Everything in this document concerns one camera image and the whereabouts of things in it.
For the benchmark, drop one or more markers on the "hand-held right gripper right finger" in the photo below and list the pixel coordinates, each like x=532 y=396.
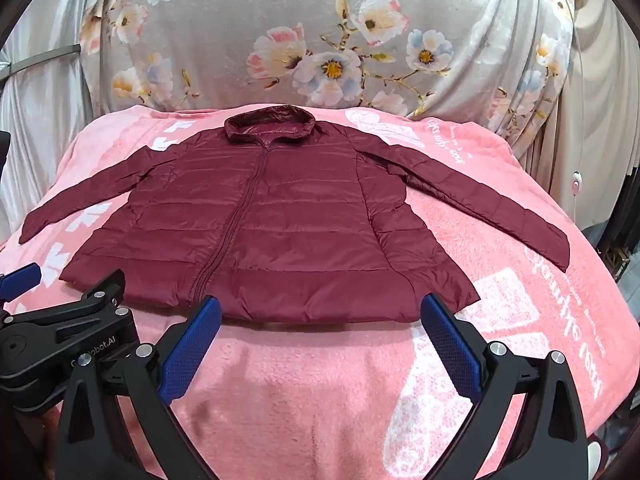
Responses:
x=450 y=345

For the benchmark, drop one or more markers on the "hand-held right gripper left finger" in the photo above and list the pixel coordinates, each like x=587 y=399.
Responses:
x=192 y=350

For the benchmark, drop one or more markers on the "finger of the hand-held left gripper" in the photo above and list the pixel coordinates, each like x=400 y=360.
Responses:
x=100 y=292
x=20 y=280

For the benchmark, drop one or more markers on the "maroon puffer jacket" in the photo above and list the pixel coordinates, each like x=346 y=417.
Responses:
x=300 y=210

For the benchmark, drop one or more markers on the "pink printed blanket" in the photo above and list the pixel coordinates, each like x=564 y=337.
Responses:
x=300 y=400

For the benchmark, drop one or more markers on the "grey curtain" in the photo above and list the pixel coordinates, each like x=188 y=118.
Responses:
x=40 y=135

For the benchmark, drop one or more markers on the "dark wooden furniture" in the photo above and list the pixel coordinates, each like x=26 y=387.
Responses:
x=625 y=265

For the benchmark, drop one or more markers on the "beige curtain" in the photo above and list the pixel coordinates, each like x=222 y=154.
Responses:
x=600 y=110

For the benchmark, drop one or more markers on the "grey floral blanket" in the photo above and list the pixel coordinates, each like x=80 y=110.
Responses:
x=225 y=35

